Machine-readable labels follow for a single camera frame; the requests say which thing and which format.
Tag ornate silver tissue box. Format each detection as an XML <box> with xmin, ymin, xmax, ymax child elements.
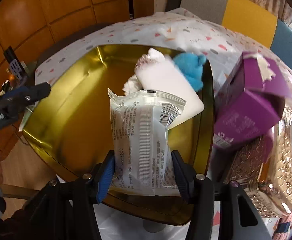
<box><xmin>225</xmin><ymin>106</ymin><xmax>292</xmax><ymax>217</ymax></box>

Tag patterned white tablecloth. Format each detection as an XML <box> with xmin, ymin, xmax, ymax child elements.
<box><xmin>34</xmin><ymin>7</ymin><xmax>292</xmax><ymax>240</ymax></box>

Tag white wet wipes packet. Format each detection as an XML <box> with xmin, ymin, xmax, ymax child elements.
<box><xmin>108</xmin><ymin>90</ymin><xmax>186</xmax><ymax>196</ymax></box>

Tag white foam sponge block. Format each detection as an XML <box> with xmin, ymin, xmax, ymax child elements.
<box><xmin>135</xmin><ymin>57</ymin><xmax>205</xmax><ymax>131</ymax></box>

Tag white socks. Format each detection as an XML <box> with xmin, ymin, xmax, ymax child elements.
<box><xmin>122</xmin><ymin>48</ymin><xmax>174</xmax><ymax>95</ymax></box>

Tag pink striped cloth item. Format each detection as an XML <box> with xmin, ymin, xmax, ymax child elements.
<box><xmin>272</xmin><ymin>212</ymin><xmax>292</xmax><ymax>240</ymax></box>

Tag gold metal tray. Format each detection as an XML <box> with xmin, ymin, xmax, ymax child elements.
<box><xmin>21</xmin><ymin>44</ymin><xmax>215</xmax><ymax>227</ymax></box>

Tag grey yellow blue sofa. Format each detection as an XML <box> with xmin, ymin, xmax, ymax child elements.
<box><xmin>181</xmin><ymin>0</ymin><xmax>292</xmax><ymax>69</ymax></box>

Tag purple tissue box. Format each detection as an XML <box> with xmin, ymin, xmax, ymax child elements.
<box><xmin>213</xmin><ymin>51</ymin><xmax>291</xmax><ymax>150</ymax></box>

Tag blue plush bear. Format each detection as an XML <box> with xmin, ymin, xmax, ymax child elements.
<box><xmin>173</xmin><ymin>53</ymin><xmax>207</xmax><ymax>92</ymax></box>

